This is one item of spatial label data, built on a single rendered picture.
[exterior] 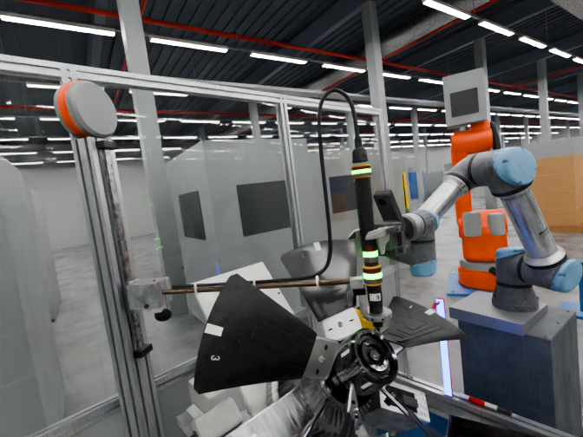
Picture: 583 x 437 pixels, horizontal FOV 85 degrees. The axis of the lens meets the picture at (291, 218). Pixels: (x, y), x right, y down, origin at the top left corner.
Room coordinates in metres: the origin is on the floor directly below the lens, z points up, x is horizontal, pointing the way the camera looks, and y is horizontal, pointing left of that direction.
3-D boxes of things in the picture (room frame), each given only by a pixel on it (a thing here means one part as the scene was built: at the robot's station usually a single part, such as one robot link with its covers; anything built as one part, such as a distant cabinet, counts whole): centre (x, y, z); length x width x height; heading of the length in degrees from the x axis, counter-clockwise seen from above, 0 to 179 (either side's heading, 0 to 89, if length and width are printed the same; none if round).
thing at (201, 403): (1.05, 0.35, 0.91); 0.17 x 0.16 x 0.11; 42
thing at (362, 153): (0.74, -0.18, 1.47); 0.04 x 0.04 x 0.46
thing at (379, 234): (0.73, -0.20, 1.44); 0.09 x 0.03 x 0.06; 142
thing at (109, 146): (0.90, 0.48, 1.48); 0.05 x 0.03 x 0.62; 167
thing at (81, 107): (0.91, 0.52, 1.88); 0.17 x 0.15 x 0.16; 132
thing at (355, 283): (0.75, -0.17, 1.31); 0.09 x 0.07 x 0.10; 77
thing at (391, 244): (0.82, -0.26, 1.44); 0.12 x 0.08 x 0.09; 132
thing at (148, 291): (0.89, 0.43, 1.35); 0.10 x 0.07 x 0.08; 77
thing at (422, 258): (0.94, -0.37, 1.35); 0.11 x 0.08 x 0.11; 15
